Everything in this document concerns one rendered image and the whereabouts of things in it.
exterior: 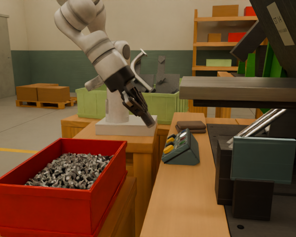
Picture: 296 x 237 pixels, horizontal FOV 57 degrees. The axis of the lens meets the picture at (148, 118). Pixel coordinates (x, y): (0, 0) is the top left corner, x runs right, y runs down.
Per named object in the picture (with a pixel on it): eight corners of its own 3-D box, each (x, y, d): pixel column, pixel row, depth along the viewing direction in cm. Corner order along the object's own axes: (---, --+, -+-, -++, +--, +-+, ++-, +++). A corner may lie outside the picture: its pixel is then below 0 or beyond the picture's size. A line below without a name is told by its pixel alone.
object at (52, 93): (15, 106, 618) (13, 86, 608) (39, 100, 694) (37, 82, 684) (62, 109, 585) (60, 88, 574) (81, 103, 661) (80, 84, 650)
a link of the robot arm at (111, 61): (99, 88, 74) (85, 69, 74) (131, 64, 72) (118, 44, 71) (87, 92, 66) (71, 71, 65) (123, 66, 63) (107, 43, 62)
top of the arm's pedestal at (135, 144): (69, 150, 104) (68, 140, 103) (93, 128, 135) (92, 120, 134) (152, 153, 102) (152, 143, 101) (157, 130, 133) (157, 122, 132)
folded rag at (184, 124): (177, 134, 95) (178, 125, 94) (175, 128, 103) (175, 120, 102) (206, 133, 95) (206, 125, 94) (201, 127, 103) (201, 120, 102)
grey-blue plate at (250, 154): (228, 217, 47) (234, 138, 44) (227, 210, 49) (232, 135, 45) (287, 222, 45) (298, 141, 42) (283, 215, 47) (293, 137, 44)
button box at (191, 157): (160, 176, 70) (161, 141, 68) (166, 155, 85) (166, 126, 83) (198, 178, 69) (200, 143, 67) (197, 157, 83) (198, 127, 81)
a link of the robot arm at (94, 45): (82, 70, 66) (109, 48, 63) (43, 15, 65) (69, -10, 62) (94, 67, 73) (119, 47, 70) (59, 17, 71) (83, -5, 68)
